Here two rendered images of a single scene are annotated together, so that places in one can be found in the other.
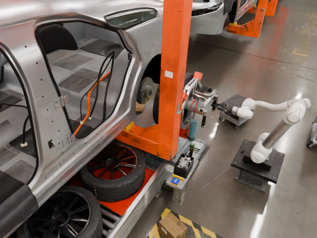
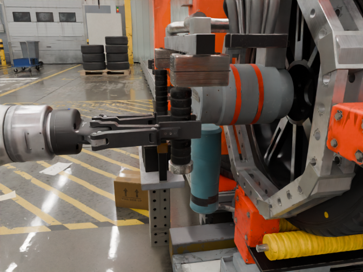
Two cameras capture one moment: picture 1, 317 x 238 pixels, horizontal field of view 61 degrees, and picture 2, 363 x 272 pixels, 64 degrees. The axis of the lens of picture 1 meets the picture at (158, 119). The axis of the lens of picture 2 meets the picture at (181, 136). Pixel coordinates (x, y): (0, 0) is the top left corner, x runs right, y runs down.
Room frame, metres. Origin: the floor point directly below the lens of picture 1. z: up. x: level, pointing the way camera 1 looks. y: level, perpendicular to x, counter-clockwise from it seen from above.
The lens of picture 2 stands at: (2.94, -0.90, 0.97)
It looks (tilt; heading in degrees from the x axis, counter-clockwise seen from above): 18 degrees down; 144
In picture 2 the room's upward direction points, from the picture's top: straight up
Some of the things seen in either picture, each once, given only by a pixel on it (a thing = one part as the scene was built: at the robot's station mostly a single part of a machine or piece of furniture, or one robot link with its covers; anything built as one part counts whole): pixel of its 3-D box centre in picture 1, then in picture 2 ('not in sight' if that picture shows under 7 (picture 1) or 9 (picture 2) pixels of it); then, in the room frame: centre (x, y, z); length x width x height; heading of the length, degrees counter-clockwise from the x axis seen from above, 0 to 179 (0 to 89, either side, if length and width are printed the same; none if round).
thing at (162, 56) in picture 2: (202, 111); (171, 57); (2.26, -0.44, 0.93); 0.09 x 0.05 x 0.05; 63
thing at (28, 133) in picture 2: (235, 110); (36, 133); (2.44, -0.83, 0.83); 0.09 x 0.06 x 0.09; 153
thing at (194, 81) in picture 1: (189, 104); (267, 94); (2.50, -0.33, 0.85); 0.54 x 0.07 x 0.54; 153
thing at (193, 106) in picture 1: (195, 106); (238, 94); (2.47, -0.40, 0.85); 0.21 x 0.14 x 0.14; 63
